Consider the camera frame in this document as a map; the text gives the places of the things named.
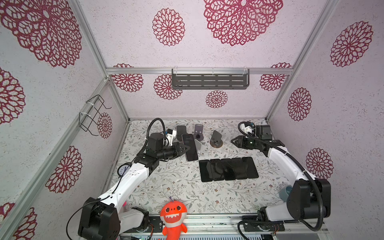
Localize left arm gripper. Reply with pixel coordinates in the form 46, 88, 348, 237
157, 142, 190, 161

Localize black phone laid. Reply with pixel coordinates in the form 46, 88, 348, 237
242, 157, 259, 179
210, 159, 225, 181

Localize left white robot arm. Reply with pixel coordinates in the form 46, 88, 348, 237
78, 133, 190, 240

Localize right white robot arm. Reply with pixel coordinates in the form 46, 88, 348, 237
231, 122, 331, 232

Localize purple round phone stand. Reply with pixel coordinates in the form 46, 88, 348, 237
176, 125, 187, 142

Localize grey round rear phone stand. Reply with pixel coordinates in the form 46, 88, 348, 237
193, 124, 204, 141

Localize small round clock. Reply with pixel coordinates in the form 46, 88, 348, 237
117, 163, 132, 177

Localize red shark plush toy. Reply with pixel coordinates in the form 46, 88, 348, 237
160, 200, 188, 240

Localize teal ceramic cup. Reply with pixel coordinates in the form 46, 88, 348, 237
279, 185, 293, 202

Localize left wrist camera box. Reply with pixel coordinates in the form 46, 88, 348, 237
166, 129, 177, 146

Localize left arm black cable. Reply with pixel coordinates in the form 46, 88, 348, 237
145, 117, 167, 145

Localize grey wall shelf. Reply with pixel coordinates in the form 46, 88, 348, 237
171, 69, 250, 90

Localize black wire wall rack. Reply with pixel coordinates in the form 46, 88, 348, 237
78, 95, 113, 139

